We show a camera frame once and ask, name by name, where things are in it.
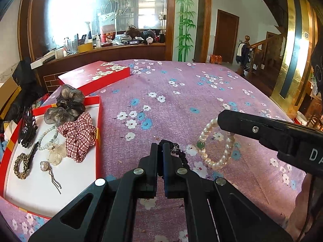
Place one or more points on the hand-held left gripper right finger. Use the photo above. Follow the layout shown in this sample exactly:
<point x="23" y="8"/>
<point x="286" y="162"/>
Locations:
<point x="165" y="162"/>

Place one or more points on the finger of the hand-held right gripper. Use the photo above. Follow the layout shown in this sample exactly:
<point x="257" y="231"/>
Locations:
<point x="239" y="123"/>

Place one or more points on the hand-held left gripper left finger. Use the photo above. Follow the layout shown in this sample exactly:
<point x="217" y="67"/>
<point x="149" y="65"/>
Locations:
<point x="151" y="166"/>

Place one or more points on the red white plaid scrunchie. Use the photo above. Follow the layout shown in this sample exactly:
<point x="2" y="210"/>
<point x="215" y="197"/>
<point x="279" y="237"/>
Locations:
<point x="78" y="136"/>

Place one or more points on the clear flower hair clip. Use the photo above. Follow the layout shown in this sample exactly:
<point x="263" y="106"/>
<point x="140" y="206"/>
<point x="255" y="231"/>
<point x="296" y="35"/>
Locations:
<point x="56" y="152"/>

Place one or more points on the red box tray white inside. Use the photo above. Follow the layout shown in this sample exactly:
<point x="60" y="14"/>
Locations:
<point x="50" y="199"/>

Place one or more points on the person's right forearm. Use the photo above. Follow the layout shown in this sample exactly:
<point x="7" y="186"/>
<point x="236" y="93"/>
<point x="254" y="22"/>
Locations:
<point x="297" y="206"/>

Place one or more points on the purple floral bedsheet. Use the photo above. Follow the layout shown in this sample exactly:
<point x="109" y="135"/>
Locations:
<point x="176" y="100"/>

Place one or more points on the orange boxes on floor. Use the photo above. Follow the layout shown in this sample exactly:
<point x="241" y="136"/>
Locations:
<point x="216" y="59"/>

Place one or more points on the hanging white dark jacket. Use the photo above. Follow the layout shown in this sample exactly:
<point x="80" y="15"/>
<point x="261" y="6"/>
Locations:
<point x="242" y="53"/>

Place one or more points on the wooden stair railing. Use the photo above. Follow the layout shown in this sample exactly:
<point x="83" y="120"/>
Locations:
<point x="262" y="55"/>

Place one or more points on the brown wooden door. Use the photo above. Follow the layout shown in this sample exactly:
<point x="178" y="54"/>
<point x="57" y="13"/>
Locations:
<point x="225" y="36"/>

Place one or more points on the dark grey organza scrunchie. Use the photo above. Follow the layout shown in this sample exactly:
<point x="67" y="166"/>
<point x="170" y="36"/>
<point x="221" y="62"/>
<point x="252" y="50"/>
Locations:
<point x="77" y="108"/>

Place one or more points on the gold pillar trim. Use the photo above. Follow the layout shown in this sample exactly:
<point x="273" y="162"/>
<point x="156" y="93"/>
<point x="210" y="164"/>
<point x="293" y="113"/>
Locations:
<point x="290" y="42"/>

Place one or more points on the red floral box lid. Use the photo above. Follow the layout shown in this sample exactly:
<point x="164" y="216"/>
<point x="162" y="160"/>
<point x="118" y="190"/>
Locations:
<point x="101" y="74"/>

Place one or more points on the bamboo painted panel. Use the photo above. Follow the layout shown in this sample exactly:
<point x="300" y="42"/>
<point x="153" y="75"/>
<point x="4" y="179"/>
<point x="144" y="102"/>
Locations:
<point x="185" y="17"/>

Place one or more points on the black hair barrette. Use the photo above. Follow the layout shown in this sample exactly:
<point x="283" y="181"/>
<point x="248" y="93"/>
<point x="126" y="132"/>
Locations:
<point x="32" y="152"/>

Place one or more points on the brick pattern panel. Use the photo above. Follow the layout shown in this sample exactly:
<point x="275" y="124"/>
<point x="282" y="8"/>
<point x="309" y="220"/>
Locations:
<point x="51" y="83"/>

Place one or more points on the black hair claw clip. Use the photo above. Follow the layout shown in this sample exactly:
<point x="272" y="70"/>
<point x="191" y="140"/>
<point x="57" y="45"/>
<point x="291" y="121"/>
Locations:
<point x="26" y="131"/>

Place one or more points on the brown curly wig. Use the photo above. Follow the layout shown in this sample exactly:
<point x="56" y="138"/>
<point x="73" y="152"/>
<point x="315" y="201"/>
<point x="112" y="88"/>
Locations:
<point x="133" y="31"/>

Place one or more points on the yellow box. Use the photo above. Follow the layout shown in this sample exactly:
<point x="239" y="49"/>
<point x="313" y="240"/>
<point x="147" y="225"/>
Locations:
<point x="85" y="48"/>

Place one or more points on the black bag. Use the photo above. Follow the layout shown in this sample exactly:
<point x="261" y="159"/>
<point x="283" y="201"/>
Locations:
<point x="27" y="80"/>

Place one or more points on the long white box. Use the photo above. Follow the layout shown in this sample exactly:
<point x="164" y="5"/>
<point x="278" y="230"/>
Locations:
<point x="43" y="60"/>

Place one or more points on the cardboard box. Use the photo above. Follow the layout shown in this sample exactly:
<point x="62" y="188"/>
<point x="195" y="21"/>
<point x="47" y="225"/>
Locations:
<point x="8" y="95"/>

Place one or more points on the etched glass panel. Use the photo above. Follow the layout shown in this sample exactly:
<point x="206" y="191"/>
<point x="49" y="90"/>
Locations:
<point x="75" y="12"/>

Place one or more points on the wooden partition frame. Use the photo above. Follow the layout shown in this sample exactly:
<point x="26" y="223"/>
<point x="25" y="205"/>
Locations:
<point x="126" y="53"/>

